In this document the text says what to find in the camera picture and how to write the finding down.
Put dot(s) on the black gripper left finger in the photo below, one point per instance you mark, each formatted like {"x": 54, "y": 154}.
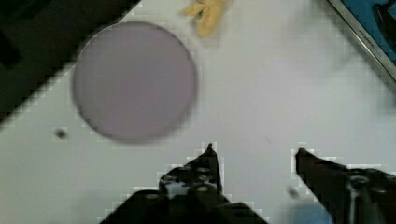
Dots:
{"x": 190, "y": 194}

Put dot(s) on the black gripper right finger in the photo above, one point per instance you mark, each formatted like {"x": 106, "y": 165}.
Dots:
{"x": 350, "y": 196}

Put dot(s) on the silver toaster oven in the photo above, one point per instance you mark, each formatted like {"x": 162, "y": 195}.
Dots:
{"x": 372, "y": 25}

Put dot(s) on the purple round plate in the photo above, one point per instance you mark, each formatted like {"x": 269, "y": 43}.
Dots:
{"x": 134, "y": 81}

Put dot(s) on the peeled toy banana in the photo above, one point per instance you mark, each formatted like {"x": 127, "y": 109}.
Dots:
{"x": 210, "y": 12}

